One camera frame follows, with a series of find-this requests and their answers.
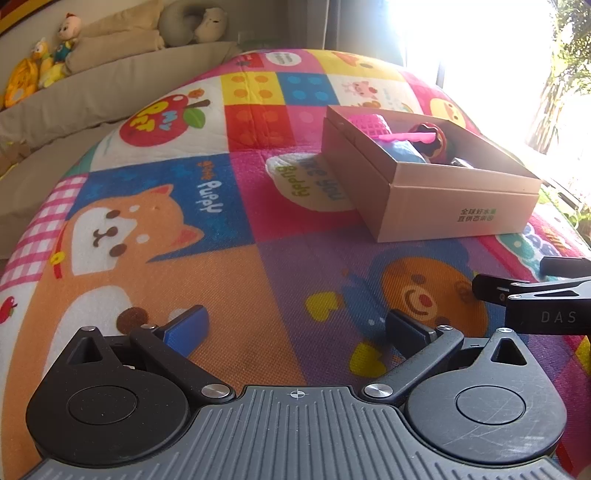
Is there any colourful cartoon play mat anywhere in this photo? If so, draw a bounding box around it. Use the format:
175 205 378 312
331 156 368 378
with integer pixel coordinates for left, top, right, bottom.
0 46 591 480

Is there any round brown ring toy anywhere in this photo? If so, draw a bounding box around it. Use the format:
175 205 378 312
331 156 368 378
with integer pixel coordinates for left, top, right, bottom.
409 120 458 164

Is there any beige sofa back cushion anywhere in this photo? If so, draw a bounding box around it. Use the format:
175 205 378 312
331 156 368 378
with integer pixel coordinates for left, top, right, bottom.
0 41 242 140

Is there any beige sofa seat cushion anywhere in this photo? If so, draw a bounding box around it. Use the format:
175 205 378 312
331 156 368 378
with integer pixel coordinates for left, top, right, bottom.
0 121 122 260

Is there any cartoon boy doll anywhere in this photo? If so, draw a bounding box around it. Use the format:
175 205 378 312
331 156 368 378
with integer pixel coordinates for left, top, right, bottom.
50 12 78 66

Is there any pink toy basket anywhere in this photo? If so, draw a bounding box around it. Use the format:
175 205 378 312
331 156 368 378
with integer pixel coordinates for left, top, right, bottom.
355 113 393 138

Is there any beige cardboard box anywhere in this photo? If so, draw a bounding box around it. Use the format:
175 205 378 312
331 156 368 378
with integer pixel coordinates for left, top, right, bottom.
321 104 542 243

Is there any orange plush toy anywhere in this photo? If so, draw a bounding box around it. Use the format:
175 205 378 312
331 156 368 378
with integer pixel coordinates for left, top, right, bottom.
4 39 41 110

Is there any cream pillow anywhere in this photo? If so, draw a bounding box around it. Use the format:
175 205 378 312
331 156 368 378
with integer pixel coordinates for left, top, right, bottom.
74 11 165 52

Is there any pink scalloped toy piece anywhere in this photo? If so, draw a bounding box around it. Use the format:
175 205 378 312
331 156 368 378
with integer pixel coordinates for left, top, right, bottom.
382 130 437 145

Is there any blue and white packet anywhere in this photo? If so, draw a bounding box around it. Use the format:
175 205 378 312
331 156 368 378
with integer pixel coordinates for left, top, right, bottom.
376 137 430 165

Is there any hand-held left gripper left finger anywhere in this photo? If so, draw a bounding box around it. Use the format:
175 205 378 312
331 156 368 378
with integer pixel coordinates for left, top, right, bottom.
59 304 235 404

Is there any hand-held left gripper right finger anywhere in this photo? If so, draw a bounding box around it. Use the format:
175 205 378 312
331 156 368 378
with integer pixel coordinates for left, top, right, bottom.
362 309 530 403

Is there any tall green plant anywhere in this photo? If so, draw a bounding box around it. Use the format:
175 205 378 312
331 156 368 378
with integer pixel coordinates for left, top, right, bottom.
525 0 591 154

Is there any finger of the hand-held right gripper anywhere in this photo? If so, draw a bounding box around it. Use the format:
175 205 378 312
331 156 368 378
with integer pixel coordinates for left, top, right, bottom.
472 274 591 306
540 256 591 277

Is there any grey neck pillow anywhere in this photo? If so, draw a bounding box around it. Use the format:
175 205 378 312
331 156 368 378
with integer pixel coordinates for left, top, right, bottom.
159 0 230 47

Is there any yellow plush toy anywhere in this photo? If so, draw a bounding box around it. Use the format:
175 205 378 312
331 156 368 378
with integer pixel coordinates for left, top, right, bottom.
38 59 66 89

